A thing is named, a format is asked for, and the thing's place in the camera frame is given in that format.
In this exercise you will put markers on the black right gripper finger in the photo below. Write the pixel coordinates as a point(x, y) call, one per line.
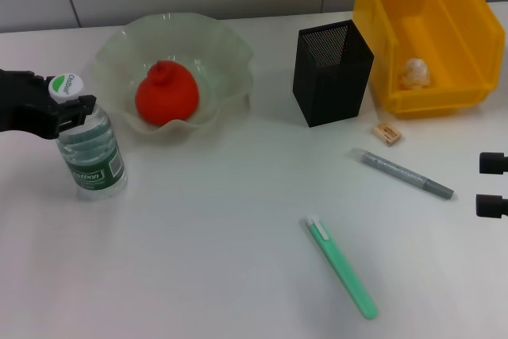
point(494, 163)
point(492, 206)

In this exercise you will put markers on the red toy pomegranate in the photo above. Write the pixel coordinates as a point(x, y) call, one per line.
point(166, 93)

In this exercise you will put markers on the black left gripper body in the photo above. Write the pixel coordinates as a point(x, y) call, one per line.
point(24, 105)

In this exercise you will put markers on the grey marker pen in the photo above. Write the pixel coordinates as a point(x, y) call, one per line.
point(401, 172)

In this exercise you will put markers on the small beige eraser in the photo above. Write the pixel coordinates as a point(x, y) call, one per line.
point(387, 133)

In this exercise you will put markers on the yellow plastic bin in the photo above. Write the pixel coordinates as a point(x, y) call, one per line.
point(456, 37)

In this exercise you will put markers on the clear green-label water bottle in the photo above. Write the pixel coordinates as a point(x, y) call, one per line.
point(95, 164)

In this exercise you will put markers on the black mesh pen holder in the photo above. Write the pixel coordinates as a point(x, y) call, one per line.
point(329, 93)

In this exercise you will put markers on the green glass fruit bowl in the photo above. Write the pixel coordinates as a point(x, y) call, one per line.
point(222, 53)

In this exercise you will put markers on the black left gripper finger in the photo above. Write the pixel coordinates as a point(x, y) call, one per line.
point(79, 110)

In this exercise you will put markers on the green pen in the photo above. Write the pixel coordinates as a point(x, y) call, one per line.
point(341, 267)

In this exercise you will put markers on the white paper ball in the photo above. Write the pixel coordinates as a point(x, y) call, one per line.
point(414, 73)

